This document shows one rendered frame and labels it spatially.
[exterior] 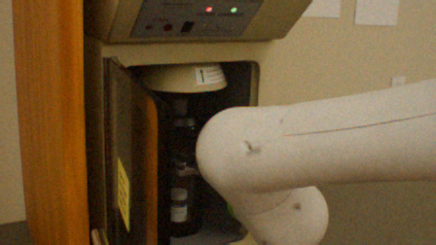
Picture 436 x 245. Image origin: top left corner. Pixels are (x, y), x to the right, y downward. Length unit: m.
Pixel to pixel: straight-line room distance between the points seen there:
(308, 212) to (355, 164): 0.16
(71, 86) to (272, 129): 0.27
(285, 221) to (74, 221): 0.30
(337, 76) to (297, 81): 0.17
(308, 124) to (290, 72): 0.99
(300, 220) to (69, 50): 0.36
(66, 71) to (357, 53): 1.18
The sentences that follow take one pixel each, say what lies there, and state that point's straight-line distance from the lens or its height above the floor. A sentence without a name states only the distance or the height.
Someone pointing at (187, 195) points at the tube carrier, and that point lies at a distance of 0.93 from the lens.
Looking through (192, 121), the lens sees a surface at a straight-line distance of 0.89.
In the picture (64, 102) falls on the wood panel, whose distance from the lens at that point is 0.64.
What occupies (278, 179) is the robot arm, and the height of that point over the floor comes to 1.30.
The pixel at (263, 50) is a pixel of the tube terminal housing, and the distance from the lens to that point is 0.87.
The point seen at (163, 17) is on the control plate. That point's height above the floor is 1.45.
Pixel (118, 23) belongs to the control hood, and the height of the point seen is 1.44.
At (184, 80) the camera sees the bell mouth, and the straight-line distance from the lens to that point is 0.83.
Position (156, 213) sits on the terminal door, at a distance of 0.47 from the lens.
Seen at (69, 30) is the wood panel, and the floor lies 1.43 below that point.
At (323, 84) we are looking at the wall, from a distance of 1.57.
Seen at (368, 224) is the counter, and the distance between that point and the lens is 1.27.
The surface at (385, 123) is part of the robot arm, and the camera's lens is 0.45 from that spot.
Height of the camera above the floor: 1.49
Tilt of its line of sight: 16 degrees down
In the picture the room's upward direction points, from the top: 3 degrees clockwise
